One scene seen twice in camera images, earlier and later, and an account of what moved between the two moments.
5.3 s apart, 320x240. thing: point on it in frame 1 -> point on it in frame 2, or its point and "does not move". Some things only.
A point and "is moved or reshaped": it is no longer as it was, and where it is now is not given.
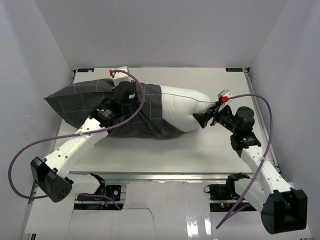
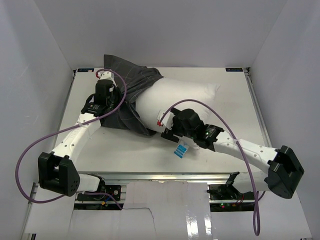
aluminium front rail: x=155 y=177 does not move
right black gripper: x=203 y=118 -> x=168 y=134
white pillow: x=179 y=104 is moved or reshaped
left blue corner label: x=85 y=70 does not move
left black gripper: x=135 y=101 -> x=121 y=98
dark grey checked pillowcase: x=75 y=104 is moved or reshaped
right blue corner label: x=233 y=69 does not move
